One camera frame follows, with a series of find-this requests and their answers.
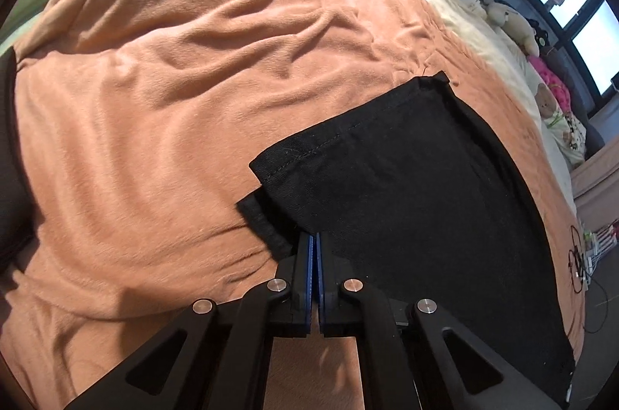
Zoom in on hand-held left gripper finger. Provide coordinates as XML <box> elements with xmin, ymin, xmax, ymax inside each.
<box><xmin>314</xmin><ymin>232</ymin><xmax>562</xmax><ymax>410</ymax></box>
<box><xmin>63</xmin><ymin>232</ymin><xmax>315</xmax><ymax>410</ymax></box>

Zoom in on black pants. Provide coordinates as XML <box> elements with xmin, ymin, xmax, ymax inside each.
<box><xmin>235</xmin><ymin>70</ymin><xmax>576</xmax><ymax>408</ymax></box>

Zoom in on orange blanket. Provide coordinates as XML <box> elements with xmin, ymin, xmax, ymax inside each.
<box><xmin>0</xmin><ymin>0</ymin><xmax>588</xmax><ymax>410</ymax></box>

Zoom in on cream bedsheet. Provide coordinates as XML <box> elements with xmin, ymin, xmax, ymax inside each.
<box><xmin>392</xmin><ymin>0</ymin><xmax>576</xmax><ymax>198</ymax></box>

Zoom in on pink plush toy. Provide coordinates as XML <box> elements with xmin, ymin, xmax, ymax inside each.
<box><xmin>527</xmin><ymin>55</ymin><xmax>571</xmax><ymax>111</ymax></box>

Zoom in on dark cloth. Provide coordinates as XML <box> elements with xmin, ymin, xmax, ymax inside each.
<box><xmin>0</xmin><ymin>50</ymin><xmax>42</xmax><ymax>268</ymax></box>

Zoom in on cream plush toy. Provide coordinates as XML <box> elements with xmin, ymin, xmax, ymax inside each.
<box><xmin>481</xmin><ymin>0</ymin><xmax>540</xmax><ymax>55</ymax></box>

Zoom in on black plush toy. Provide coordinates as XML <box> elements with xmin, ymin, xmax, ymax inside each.
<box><xmin>527</xmin><ymin>18</ymin><xmax>552</xmax><ymax>48</ymax></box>

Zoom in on thin black cable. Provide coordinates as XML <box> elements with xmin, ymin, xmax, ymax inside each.
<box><xmin>566</xmin><ymin>224</ymin><xmax>588</xmax><ymax>292</ymax></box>

